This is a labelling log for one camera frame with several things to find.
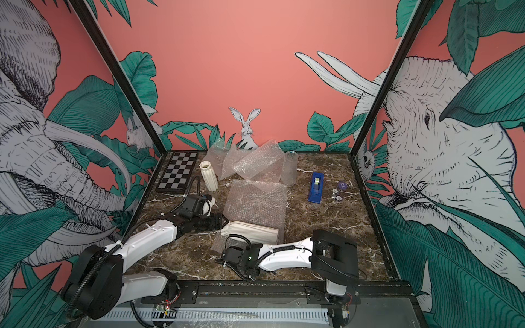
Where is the blue tape dispenser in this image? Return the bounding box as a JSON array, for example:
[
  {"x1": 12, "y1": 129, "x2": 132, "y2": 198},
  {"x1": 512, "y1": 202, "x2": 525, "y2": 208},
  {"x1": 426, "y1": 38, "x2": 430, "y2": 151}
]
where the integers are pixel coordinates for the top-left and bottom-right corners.
[{"x1": 308, "y1": 172, "x2": 324, "y2": 204}]

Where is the small white ribbed vase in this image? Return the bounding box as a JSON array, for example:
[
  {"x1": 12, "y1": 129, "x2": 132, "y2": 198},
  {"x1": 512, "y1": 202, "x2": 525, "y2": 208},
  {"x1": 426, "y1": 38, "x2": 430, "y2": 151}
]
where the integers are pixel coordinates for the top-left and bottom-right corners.
[{"x1": 199, "y1": 161, "x2": 219, "y2": 191}]

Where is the left black frame post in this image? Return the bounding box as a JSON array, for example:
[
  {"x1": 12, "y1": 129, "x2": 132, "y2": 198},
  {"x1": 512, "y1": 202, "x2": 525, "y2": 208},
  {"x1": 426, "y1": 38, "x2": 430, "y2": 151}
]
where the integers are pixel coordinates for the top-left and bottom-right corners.
[{"x1": 69, "y1": 0, "x2": 168, "y2": 156}]

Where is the black front mounting rail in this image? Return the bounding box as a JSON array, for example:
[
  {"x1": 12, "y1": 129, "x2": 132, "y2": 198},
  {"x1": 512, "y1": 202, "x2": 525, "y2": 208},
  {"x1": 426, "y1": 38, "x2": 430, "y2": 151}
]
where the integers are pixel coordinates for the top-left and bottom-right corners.
[{"x1": 139, "y1": 279, "x2": 415, "y2": 306}]

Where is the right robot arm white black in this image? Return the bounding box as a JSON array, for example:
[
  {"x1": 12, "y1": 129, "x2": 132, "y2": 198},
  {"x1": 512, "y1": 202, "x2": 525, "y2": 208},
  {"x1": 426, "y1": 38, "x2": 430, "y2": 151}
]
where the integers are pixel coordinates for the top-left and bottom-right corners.
[{"x1": 215, "y1": 230, "x2": 360, "y2": 300}]

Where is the right black frame post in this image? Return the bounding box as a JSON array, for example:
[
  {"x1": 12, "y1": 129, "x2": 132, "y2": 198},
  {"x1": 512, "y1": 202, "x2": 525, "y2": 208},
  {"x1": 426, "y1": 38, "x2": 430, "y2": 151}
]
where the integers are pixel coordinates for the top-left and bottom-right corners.
[{"x1": 349, "y1": 0, "x2": 434, "y2": 160}]

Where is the black white chessboard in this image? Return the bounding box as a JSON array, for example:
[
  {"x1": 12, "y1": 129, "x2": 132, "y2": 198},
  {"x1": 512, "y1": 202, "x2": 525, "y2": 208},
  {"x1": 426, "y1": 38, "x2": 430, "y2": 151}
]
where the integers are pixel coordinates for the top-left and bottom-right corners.
[{"x1": 156, "y1": 152, "x2": 198, "y2": 195}]

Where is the large white ribbed vase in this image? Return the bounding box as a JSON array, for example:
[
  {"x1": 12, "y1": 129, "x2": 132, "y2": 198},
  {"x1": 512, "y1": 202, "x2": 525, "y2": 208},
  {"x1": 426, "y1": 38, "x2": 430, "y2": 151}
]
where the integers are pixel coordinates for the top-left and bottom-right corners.
[{"x1": 221, "y1": 221, "x2": 279, "y2": 245}]

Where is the black frame post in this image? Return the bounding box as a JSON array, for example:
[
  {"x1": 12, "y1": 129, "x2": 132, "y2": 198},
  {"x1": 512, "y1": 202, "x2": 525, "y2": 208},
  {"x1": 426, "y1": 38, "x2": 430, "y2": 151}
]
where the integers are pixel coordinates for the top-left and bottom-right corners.
[
  {"x1": 349, "y1": 0, "x2": 434, "y2": 160},
  {"x1": 69, "y1": 0, "x2": 168, "y2": 156}
]

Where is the white slotted cable duct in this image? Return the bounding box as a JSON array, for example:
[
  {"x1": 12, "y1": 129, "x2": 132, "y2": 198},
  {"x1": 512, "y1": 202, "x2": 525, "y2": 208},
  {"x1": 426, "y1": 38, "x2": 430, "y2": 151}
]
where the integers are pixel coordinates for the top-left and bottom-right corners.
[{"x1": 136, "y1": 307, "x2": 329, "y2": 325}]

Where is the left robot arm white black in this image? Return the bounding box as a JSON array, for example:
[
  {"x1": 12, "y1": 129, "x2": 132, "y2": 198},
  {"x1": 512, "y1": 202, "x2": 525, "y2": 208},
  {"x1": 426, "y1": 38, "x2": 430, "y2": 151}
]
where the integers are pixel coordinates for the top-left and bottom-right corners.
[{"x1": 61, "y1": 195, "x2": 229, "y2": 321}]

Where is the crumpled bubble wrap pile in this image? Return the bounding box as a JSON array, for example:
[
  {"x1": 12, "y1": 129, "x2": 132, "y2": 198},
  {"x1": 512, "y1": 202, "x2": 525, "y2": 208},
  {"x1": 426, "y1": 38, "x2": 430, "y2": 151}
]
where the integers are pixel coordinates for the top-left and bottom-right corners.
[{"x1": 203, "y1": 139, "x2": 285, "y2": 183}]

